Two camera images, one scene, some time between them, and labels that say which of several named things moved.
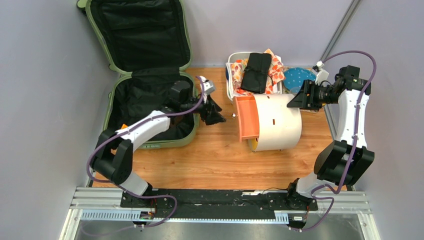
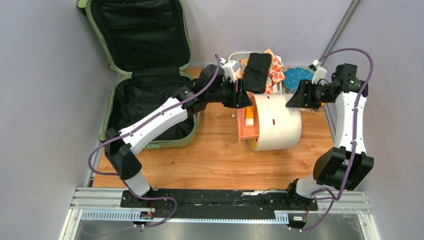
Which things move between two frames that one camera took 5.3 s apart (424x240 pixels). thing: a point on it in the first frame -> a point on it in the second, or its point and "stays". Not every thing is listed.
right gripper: [301, 101] stays
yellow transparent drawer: [253, 144] stays
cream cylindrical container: [280, 126] stays
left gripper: [211, 117] -> [239, 99]
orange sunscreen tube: [124, 125] -> [249, 116]
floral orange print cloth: [276, 74] stays
